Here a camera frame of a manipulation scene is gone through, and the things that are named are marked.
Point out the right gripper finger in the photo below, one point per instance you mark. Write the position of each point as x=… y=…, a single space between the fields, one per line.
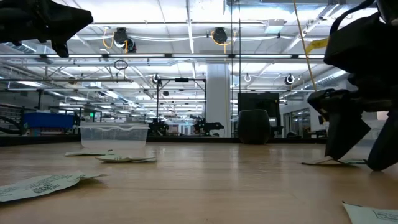
x=387 y=146
x=343 y=133

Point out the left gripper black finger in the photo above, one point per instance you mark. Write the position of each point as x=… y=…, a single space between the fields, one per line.
x=66 y=21

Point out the pale green sweetener packet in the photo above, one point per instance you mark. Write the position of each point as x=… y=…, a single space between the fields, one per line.
x=124 y=159
x=88 y=153
x=37 y=186
x=320 y=162
x=373 y=214

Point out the background black robot arm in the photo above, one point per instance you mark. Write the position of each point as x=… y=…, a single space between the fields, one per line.
x=206 y=126
x=158 y=127

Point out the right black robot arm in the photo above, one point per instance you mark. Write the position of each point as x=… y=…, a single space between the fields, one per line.
x=367 y=46

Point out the yellow tag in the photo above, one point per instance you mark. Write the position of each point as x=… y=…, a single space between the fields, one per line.
x=317 y=44

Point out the black cabinet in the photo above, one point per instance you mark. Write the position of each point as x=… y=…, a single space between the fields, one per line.
x=258 y=101

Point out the dark round barrel bin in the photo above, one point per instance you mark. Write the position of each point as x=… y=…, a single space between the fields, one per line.
x=253 y=126

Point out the blue storage bin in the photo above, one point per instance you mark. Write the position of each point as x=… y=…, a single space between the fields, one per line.
x=48 y=120

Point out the black shelf rack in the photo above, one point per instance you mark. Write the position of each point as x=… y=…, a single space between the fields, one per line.
x=11 y=119

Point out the white building pillar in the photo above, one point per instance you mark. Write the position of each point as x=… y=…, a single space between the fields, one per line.
x=217 y=99

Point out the rectangular clear plastic container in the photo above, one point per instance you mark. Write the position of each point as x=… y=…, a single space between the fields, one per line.
x=113 y=135

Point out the long overhead light bar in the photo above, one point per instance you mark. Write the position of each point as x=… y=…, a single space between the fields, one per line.
x=192 y=56

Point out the black metal workstation frame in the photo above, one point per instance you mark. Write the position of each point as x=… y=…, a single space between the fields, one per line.
x=157 y=102

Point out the black table edge rail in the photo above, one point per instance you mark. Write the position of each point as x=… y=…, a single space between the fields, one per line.
x=186 y=139

